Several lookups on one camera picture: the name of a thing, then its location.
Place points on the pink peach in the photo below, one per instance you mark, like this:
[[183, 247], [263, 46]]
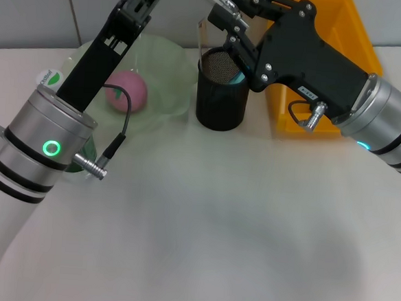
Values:
[[137, 87]]

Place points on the yellow plastic bin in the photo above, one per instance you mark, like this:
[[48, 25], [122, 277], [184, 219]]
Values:
[[359, 41]]

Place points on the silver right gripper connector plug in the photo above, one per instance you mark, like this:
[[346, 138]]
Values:
[[314, 115]]

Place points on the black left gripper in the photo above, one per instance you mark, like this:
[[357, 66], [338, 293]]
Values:
[[89, 70]]

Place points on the blue scissors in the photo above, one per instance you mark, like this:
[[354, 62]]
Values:
[[238, 79]]

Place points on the black mesh pen holder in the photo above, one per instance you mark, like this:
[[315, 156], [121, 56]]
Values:
[[221, 103]]

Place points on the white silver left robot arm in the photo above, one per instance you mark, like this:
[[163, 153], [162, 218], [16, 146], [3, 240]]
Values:
[[32, 138]]

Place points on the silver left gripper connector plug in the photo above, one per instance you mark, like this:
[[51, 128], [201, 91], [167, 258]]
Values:
[[91, 167]]

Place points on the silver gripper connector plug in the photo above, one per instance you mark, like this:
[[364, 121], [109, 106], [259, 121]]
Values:
[[314, 115], [91, 167]]

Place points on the translucent green fruit plate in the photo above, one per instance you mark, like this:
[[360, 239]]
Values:
[[164, 72]]

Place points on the clear green-label water bottle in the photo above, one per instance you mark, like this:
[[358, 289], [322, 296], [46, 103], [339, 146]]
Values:
[[50, 78]]

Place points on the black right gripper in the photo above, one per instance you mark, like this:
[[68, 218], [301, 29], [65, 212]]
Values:
[[306, 61]]

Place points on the clear plastic ruler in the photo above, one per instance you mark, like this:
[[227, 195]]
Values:
[[202, 37]]

